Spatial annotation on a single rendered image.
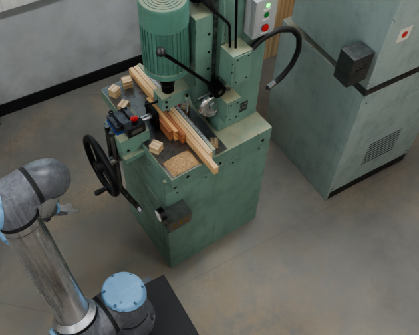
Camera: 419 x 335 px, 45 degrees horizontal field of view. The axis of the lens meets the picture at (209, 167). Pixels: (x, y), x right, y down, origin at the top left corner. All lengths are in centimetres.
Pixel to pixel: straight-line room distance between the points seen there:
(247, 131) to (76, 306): 108
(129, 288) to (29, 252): 44
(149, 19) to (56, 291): 92
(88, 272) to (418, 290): 176
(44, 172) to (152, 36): 64
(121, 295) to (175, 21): 94
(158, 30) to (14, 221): 78
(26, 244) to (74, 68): 221
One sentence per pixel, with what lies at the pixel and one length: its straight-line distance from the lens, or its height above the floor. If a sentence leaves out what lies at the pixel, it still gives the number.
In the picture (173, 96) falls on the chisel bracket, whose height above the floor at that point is 106.
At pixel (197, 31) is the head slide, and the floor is 137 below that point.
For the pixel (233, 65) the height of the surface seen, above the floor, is 126.
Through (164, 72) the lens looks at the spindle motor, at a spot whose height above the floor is 125.
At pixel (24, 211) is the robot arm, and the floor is 136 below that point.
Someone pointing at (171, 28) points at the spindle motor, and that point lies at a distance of 178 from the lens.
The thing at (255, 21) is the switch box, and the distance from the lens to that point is 188.
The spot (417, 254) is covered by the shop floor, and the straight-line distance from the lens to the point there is 311.
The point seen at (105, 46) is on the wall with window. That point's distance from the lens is 358.
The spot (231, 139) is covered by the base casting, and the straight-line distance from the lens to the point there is 227.
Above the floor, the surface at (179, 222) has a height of 59.
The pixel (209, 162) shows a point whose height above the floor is 94.
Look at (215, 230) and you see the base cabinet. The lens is 277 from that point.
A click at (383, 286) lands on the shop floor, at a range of 295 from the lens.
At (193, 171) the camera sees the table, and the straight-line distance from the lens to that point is 204.
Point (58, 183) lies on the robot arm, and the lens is 148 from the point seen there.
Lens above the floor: 254
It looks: 53 degrees down
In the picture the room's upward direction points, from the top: 3 degrees clockwise
